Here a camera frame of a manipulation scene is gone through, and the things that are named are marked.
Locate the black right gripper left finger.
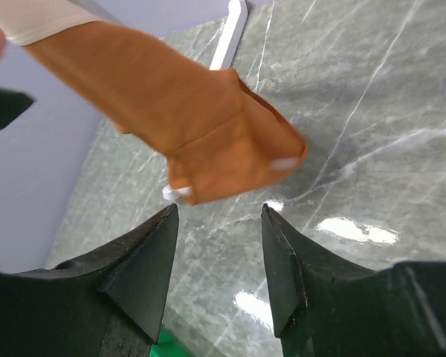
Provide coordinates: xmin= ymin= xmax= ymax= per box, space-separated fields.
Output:
xmin=0 ymin=205 xmax=179 ymax=356

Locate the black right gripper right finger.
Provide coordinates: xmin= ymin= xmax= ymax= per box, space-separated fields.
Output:
xmin=261 ymin=206 xmax=446 ymax=356

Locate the orange underwear with cream waistband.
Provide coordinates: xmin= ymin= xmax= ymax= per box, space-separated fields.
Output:
xmin=0 ymin=1 xmax=307 ymax=205

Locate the green plastic tray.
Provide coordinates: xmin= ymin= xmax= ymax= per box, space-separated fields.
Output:
xmin=149 ymin=328 xmax=191 ymax=357

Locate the metal clothes rack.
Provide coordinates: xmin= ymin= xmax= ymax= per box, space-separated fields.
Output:
xmin=210 ymin=0 xmax=248 ymax=71

